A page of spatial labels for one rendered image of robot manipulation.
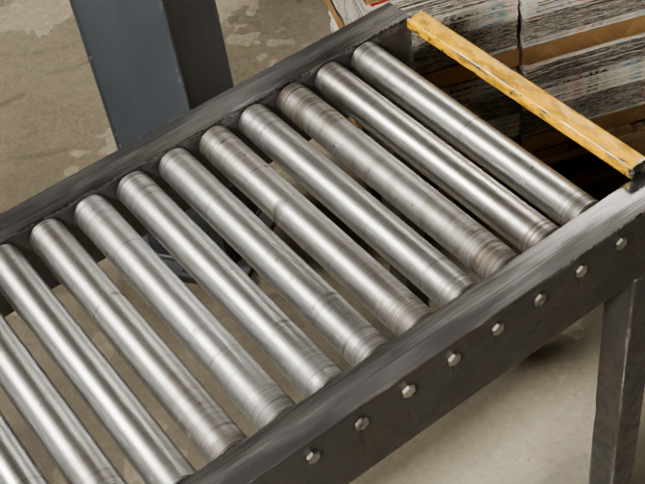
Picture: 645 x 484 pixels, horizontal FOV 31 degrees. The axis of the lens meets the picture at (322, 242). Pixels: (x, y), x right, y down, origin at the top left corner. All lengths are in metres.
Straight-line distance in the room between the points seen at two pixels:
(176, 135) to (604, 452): 0.80
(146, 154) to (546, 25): 0.97
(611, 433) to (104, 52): 1.10
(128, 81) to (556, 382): 0.97
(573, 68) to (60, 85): 1.36
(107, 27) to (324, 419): 1.08
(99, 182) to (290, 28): 1.62
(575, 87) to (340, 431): 1.31
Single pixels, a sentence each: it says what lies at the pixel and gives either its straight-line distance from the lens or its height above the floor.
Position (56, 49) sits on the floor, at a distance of 3.25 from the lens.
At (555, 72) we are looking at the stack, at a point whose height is 0.34.
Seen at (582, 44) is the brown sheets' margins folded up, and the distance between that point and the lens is 2.36.
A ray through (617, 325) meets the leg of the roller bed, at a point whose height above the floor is 0.57.
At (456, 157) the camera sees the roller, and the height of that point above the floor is 0.80.
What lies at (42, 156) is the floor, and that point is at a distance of 2.93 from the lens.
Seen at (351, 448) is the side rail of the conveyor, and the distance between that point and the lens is 1.31.
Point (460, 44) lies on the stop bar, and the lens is 1.66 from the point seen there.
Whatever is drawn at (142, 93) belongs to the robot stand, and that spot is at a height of 0.48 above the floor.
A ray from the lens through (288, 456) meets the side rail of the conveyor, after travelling 1.24.
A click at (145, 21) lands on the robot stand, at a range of 2.10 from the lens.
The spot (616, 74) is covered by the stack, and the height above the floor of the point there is 0.28.
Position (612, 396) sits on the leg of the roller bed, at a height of 0.42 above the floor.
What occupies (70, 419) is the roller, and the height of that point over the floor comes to 0.80.
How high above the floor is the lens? 1.83
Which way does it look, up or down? 46 degrees down
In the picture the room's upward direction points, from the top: 10 degrees counter-clockwise
